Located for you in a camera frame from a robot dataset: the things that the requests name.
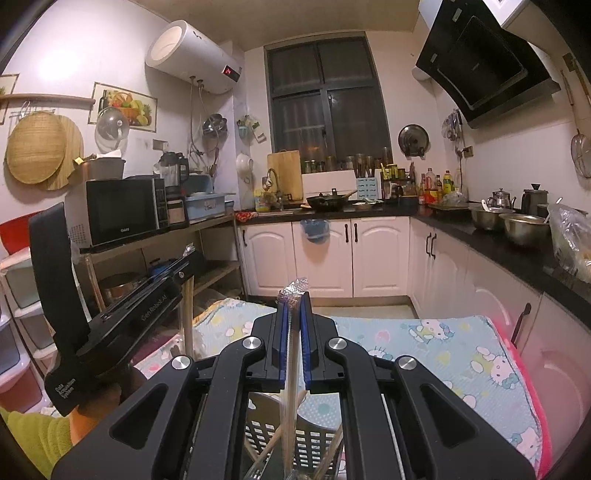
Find steel kettle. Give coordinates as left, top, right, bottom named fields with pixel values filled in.
left=487, top=187, right=517, bottom=210

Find person's left forearm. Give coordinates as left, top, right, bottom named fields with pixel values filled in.
left=0, top=406, right=75, bottom=480

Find hanging steel pot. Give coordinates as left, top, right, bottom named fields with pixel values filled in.
left=202, top=113, right=228, bottom=140

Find black range hood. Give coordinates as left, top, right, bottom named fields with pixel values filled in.
left=414, top=0, right=561, bottom=129

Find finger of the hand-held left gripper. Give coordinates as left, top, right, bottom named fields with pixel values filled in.
left=148, top=251, right=208, bottom=290

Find plastic drawer cabinet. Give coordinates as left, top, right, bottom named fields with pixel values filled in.
left=0, top=251, right=61, bottom=412

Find black microwave oven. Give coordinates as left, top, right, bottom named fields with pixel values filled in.
left=65, top=176, right=169, bottom=250

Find black blender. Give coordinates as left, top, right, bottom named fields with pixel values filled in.
left=159, top=151, right=190, bottom=230

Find black wok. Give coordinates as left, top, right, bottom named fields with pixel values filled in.
left=305, top=189, right=358, bottom=212

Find clear plastic bag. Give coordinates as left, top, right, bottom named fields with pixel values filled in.
left=547, top=203, right=591, bottom=278

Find green plastic utensil holder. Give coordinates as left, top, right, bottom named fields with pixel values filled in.
left=242, top=404, right=346, bottom=480

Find glass pot lid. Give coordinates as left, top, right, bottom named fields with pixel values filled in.
left=95, top=107, right=131, bottom=155

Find wooden cutting board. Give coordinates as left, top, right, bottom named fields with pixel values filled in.
left=267, top=150, right=304, bottom=202

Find fruit wall poster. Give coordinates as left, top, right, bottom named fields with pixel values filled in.
left=89, top=82, right=158, bottom=133

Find person's left hand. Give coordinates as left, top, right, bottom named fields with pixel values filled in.
left=69, top=364, right=148, bottom=446

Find wooden shelf rack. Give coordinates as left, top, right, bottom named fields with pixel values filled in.
left=76, top=217, right=245, bottom=333

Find group of sauce bottles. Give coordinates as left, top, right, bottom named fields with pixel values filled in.
left=418, top=168, right=467, bottom=205

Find bamboo chopsticks pair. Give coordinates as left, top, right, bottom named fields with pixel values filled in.
left=276, top=277, right=311, bottom=480
left=318, top=425, right=345, bottom=480
left=249, top=392, right=305, bottom=467
left=181, top=244, right=197, bottom=358

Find cartoon cat printed blanket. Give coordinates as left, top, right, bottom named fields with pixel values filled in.
left=134, top=298, right=543, bottom=467

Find blue dish bin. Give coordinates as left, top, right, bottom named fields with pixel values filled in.
left=185, top=193, right=236, bottom=223

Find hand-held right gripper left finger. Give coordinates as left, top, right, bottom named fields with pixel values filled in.
left=51, top=293, right=289, bottom=480

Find woven bamboo round tray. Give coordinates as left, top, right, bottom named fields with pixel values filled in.
left=4, top=112, right=65, bottom=185

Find round wooden board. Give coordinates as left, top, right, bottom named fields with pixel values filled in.
left=41, top=115, right=85, bottom=191

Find white upper cabinet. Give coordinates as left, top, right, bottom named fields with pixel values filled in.
left=480, top=0, right=533, bottom=29

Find white water heater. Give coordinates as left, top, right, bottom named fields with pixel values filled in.
left=144, top=19, right=244, bottom=96

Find dark metal pitcher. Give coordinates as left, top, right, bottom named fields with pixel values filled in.
left=522, top=183, right=549, bottom=216

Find blue white utensil caddy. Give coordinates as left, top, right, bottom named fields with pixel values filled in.
left=355, top=174, right=382, bottom=200

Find red plastic basin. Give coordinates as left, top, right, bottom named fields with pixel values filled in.
left=0, top=216, right=37, bottom=266

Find dark framed window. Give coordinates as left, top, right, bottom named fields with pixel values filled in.
left=264, top=37, right=393, bottom=163

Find steel bowl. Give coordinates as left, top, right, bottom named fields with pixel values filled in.
left=470, top=208, right=515, bottom=232
left=503, top=215, right=551, bottom=247

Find blue hanging bag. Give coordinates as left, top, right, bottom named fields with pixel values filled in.
left=300, top=218, right=329, bottom=243

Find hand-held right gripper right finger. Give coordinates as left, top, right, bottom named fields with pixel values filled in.
left=299, top=292, right=536, bottom=480

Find hanging dark pot lid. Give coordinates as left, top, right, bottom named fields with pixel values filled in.
left=398, top=124, right=430, bottom=158

